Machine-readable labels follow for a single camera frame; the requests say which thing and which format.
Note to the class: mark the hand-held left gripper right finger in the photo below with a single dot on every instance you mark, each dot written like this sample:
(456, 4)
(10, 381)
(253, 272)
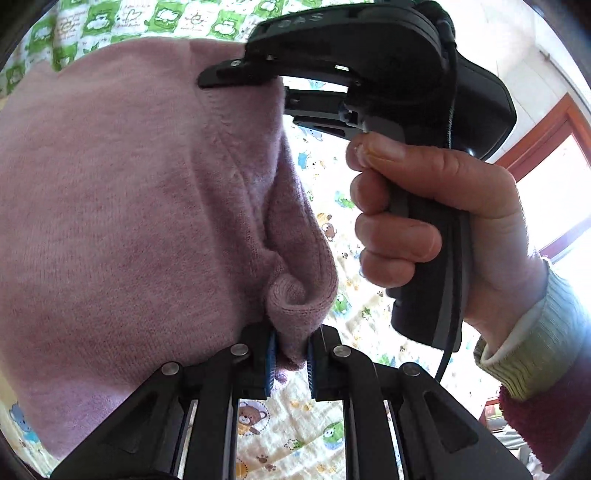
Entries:
(312, 369)

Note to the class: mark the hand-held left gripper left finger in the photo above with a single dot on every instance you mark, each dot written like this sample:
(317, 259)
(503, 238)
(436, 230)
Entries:
(271, 364)

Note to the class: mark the purple knitted sweater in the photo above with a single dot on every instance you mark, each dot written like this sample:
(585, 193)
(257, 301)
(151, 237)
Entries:
(138, 207)

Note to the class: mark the person's right hand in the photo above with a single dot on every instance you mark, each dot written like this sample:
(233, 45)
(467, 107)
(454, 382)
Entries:
(475, 221)

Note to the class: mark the green checkered quilt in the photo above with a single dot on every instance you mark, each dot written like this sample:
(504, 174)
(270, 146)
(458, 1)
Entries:
(138, 18)

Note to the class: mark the person's right forearm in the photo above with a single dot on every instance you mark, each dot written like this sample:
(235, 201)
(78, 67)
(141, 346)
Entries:
(540, 350)

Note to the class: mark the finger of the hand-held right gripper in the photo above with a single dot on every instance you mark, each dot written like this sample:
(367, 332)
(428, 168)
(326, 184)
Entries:
(231, 74)
(318, 110)

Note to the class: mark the wooden window frame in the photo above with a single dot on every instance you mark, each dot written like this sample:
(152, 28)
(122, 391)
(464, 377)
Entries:
(545, 134)

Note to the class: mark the yellow cartoon print bed sheet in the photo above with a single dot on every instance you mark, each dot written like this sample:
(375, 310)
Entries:
(364, 318)

